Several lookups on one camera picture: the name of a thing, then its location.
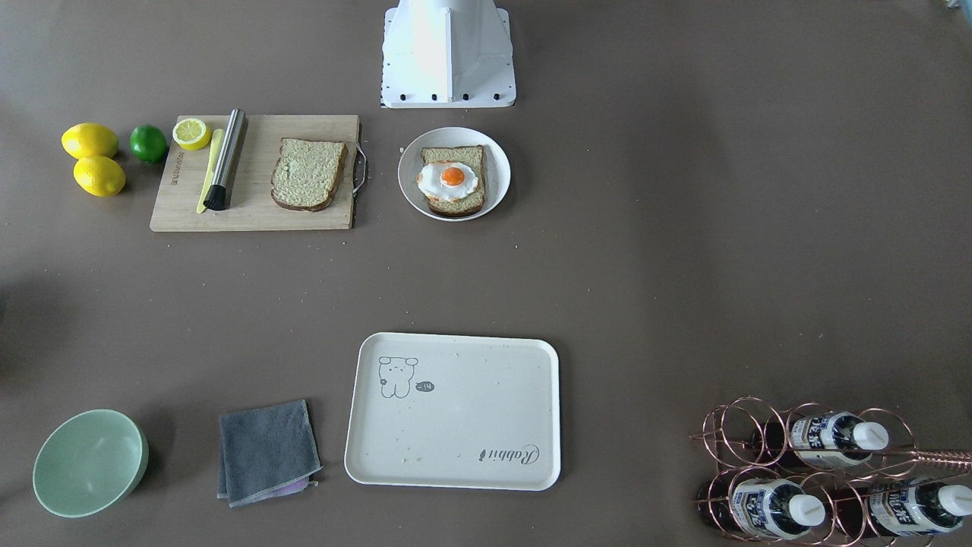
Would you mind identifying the fried egg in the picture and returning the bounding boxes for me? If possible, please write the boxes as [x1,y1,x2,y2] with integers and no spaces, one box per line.
[416,162,479,202]

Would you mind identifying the white round plate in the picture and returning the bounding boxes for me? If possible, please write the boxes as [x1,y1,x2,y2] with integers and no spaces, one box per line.
[398,127,511,222]

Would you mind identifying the cream rabbit tray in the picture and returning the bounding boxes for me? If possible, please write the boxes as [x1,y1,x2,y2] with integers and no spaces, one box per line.
[344,332,562,492]

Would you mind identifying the steel muddler black tip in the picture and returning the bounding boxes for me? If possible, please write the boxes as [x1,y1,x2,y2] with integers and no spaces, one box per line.
[204,109,247,211]

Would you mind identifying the grey folded cloth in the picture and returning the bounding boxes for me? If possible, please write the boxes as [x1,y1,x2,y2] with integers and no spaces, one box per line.
[216,399,323,507]

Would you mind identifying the yellow plastic knife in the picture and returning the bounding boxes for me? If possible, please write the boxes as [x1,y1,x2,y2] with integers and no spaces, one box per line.
[197,128,225,214]

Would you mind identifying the bamboo cutting board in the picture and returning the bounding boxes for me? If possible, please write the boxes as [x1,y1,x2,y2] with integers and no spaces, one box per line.
[150,113,361,232]

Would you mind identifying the halved lemon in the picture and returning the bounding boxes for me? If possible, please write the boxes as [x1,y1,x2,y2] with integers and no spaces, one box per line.
[172,118,213,151]

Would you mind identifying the lower drink bottle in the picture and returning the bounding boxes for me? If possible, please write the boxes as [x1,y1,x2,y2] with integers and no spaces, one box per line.
[696,478,827,540]
[831,479,971,538]

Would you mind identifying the drink bottle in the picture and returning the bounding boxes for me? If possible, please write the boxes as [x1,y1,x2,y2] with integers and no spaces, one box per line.
[746,411,890,473]
[696,478,827,540]
[831,479,971,538]

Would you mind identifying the green lime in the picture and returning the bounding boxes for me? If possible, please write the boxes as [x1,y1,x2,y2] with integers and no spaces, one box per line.
[129,125,168,165]

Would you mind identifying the top drink bottle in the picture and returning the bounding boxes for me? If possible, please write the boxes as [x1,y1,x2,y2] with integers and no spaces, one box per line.
[746,411,890,473]

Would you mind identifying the lower yellow lemon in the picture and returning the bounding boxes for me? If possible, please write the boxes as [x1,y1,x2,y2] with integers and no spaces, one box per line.
[73,156,126,197]

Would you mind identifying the yellow lemon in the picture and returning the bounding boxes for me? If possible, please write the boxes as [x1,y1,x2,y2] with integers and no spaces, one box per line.
[73,156,126,197]
[60,122,119,160]

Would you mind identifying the upper yellow lemon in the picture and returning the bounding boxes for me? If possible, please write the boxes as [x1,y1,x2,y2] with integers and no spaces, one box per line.
[60,122,119,160]

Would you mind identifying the mint green bowl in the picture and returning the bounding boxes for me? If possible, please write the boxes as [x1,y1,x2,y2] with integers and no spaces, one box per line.
[32,409,149,518]

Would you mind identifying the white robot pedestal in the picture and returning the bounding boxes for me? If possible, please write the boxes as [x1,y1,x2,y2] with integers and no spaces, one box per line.
[380,1,517,109]

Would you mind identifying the copper wire bottle rack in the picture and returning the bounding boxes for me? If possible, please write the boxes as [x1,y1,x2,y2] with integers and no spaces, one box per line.
[695,397,970,546]

